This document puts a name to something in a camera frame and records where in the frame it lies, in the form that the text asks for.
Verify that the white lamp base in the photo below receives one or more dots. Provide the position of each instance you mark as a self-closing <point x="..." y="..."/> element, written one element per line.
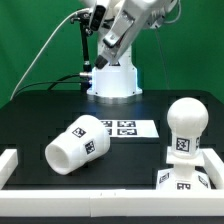
<point x="183" y="174"/>

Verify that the white left fence rail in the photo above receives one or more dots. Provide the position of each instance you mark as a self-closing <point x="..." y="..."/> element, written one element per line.
<point x="8" y="163"/>

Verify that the white right fence rail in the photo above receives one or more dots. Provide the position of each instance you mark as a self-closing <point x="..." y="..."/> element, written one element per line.
<point x="214" y="167"/>

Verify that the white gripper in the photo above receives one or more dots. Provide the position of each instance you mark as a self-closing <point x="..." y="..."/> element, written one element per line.
<point x="131" y="18"/>

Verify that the white lamp bulb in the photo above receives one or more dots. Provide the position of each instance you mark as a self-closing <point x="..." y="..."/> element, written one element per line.
<point x="187" y="119"/>

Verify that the white fence rail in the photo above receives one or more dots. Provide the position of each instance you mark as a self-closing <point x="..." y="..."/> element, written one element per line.
<point x="102" y="203"/>
<point x="214" y="167"/>
<point x="8" y="163"/>

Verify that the white lamp shade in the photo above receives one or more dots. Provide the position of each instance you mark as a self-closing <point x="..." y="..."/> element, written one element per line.
<point x="83" y="141"/>

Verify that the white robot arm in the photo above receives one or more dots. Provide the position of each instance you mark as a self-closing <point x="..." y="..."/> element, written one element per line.
<point x="117" y="83"/>

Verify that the black camera stand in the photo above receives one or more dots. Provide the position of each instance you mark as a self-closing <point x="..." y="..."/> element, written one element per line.
<point x="87" y="67"/>

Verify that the white front fence rail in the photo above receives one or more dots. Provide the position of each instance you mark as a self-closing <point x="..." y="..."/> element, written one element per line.
<point x="102" y="203"/>

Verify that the white marker sheet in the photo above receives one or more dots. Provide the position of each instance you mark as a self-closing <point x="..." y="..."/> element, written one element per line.
<point x="131" y="128"/>

